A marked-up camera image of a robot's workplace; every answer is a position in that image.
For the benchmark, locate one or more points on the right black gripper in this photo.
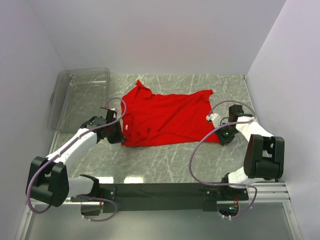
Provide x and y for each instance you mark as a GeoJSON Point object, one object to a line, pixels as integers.
{"type": "Point", "coordinates": [223, 139]}

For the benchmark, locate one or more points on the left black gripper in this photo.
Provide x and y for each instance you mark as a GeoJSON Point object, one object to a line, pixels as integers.
{"type": "Point", "coordinates": [120, 137]}

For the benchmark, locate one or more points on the red t shirt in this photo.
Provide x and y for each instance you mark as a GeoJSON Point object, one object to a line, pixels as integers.
{"type": "Point", "coordinates": [154, 119]}

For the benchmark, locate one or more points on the clear plastic bin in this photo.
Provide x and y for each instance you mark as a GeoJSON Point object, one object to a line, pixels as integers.
{"type": "Point", "coordinates": [78, 95]}

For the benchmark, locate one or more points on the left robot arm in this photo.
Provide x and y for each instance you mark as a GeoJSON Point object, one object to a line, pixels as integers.
{"type": "Point", "coordinates": [48, 179]}

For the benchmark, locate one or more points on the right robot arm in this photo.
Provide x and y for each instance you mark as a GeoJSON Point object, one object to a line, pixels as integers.
{"type": "Point", "coordinates": [264, 157]}

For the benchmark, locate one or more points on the black base beam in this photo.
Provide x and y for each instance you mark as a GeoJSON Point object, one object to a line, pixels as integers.
{"type": "Point", "coordinates": [169, 196]}

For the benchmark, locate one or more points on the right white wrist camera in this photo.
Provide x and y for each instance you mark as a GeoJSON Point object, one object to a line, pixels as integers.
{"type": "Point", "coordinates": [214, 118]}

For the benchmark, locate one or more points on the aluminium rail frame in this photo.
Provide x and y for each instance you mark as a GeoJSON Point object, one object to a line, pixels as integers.
{"type": "Point", "coordinates": [157, 157]}

